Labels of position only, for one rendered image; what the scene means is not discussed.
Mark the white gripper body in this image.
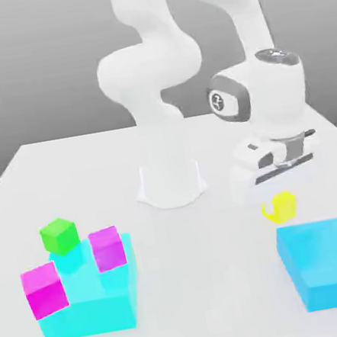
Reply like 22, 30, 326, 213
226, 152, 323, 209

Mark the small yellow cube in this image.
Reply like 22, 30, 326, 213
259, 189, 301, 228

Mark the small magenta cube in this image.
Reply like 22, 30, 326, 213
18, 259, 72, 323

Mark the large blue box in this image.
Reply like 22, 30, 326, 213
273, 217, 337, 317

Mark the large cyan box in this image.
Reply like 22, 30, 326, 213
25, 230, 149, 337

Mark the small green cube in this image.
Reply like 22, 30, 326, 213
37, 214, 83, 260

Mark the small violet cube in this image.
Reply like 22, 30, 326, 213
86, 223, 130, 275

